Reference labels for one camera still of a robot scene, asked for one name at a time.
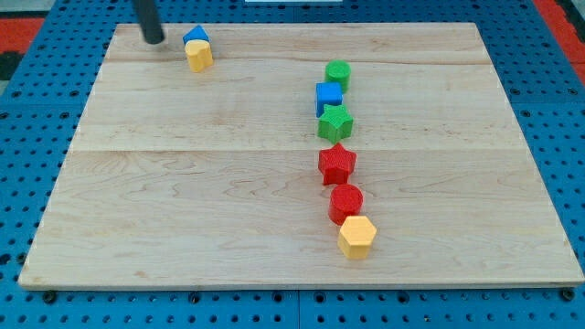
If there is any red circle block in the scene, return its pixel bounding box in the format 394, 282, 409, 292
328, 184, 364, 226

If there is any yellow heart block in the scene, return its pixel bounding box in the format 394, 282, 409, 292
185, 39, 214, 72

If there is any red star block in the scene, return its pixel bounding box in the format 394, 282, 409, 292
318, 143, 356, 186

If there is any green circle block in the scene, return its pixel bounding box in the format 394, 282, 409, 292
324, 59, 351, 93

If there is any blue square block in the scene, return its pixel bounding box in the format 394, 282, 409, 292
314, 82, 343, 118

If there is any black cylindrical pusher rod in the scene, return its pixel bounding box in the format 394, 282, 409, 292
133, 0, 165, 45

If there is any blue triangle block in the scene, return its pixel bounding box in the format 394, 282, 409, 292
183, 25, 210, 45

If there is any light wooden board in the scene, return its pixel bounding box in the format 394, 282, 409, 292
18, 23, 584, 291

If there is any green star block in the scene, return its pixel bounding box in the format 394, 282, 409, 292
317, 104, 354, 144

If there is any yellow hexagon block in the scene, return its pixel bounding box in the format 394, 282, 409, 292
337, 216, 378, 260

